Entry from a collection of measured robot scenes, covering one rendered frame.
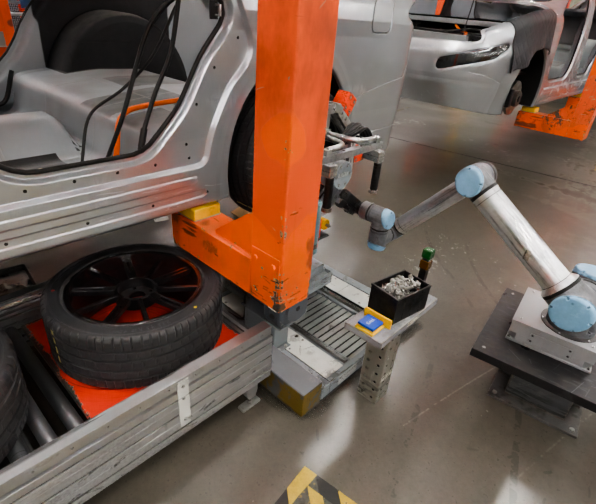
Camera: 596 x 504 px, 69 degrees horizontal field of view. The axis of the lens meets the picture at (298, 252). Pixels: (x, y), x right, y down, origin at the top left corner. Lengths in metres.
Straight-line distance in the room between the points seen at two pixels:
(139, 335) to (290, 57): 0.98
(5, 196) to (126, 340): 0.56
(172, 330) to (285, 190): 0.62
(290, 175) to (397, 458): 1.17
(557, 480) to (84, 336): 1.79
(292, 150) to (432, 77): 3.10
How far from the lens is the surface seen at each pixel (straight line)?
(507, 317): 2.27
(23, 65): 3.28
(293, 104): 1.27
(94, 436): 1.49
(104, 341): 1.57
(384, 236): 2.17
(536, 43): 4.68
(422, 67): 4.34
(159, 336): 1.56
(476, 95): 4.35
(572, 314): 1.87
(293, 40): 1.26
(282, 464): 1.81
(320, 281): 2.46
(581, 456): 2.24
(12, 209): 1.53
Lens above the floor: 1.49
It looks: 30 degrees down
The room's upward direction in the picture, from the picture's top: 5 degrees clockwise
